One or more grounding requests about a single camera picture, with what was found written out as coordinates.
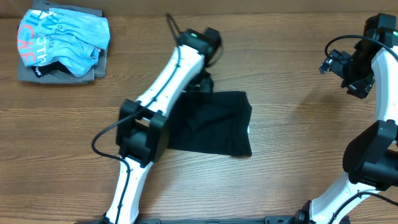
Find black t-shirt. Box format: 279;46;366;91
167;90;252;157

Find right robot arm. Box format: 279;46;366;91
286;13;397;223

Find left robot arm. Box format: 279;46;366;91
99;27;222;223

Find light blue printed t-shirt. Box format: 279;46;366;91
17;7;110;77

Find black garment with white print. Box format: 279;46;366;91
31;61;71;78

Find grey folded garment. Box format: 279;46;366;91
17;0;108;84

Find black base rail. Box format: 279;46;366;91
74;215;352;224

